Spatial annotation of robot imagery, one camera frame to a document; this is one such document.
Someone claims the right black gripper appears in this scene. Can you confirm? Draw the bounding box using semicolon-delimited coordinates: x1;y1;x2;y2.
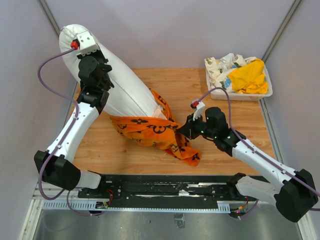
178;112;217;140

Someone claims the orange black-patterned plush pillowcase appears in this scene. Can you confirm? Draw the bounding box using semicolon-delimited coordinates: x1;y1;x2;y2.
110;90;202;167

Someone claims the white pillow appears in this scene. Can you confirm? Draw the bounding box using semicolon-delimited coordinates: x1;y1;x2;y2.
59;24;168;120

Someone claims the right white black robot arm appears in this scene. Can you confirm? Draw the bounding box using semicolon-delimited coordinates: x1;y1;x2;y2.
178;107;319;223

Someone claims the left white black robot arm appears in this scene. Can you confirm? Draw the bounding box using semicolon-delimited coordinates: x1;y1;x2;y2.
34;50;114;198

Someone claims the yellow and white floral cloth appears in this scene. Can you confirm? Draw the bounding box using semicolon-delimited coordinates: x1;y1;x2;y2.
204;53;269;95

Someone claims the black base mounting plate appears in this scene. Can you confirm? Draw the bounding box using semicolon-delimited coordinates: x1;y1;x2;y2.
77;174;255;206

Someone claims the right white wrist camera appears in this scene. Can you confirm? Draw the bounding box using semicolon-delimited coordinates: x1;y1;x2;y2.
191;100;206;121

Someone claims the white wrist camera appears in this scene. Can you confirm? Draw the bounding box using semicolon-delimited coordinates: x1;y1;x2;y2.
76;30;100;56
191;100;206;121

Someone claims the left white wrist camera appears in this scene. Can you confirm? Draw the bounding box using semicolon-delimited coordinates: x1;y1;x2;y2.
76;30;100;56

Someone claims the left aluminium corner post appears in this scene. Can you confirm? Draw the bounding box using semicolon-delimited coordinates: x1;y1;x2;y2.
37;0;60;36

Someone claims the aluminium corner post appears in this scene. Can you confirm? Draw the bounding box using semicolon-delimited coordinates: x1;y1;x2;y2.
262;0;304;63
37;0;60;36

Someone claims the grey slotted cable duct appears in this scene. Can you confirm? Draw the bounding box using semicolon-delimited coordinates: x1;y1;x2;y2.
42;198;231;214

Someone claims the right aluminium corner post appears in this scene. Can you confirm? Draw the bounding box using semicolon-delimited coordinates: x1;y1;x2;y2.
262;0;304;63

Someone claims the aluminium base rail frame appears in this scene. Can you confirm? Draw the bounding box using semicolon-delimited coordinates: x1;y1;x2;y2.
18;72;318;240

